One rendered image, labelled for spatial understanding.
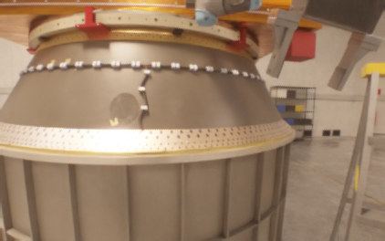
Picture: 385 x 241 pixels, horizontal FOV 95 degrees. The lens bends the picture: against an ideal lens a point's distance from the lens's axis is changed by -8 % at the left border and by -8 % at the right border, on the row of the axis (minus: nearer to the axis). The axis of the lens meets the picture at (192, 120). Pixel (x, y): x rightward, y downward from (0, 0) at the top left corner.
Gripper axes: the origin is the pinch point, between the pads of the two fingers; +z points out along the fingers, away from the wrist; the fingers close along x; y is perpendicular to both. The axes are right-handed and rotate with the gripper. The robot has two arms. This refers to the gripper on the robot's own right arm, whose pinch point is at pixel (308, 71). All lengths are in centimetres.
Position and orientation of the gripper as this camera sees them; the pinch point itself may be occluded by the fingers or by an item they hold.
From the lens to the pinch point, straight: 40.4
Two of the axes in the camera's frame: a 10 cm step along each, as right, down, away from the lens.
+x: 9.8, 1.4, 1.2
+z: -1.8, 8.6, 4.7
